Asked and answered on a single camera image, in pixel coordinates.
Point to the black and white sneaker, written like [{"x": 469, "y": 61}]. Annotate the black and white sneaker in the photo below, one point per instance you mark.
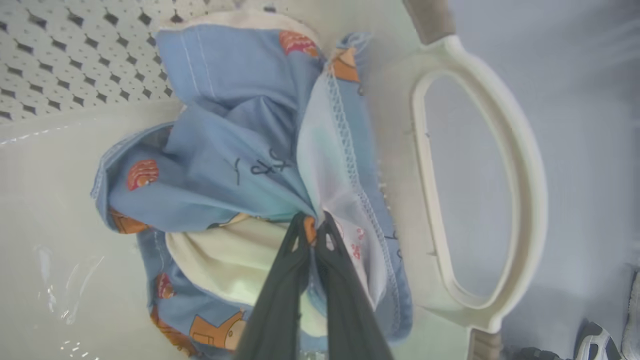
[{"x": 597, "y": 345}]

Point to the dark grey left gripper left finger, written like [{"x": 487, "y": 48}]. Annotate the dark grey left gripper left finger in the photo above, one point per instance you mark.
[{"x": 277, "y": 310}]

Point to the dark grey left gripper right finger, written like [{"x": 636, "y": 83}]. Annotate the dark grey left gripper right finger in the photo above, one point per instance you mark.
[{"x": 350, "y": 320}]

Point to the cream perforated laundry basket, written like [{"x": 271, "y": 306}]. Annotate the cream perforated laundry basket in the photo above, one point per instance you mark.
[{"x": 60, "y": 175}]

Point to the blue garment with white panel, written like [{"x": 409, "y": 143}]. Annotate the blue garment with white panel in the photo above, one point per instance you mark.
[{"x": 220, "y": 150}]

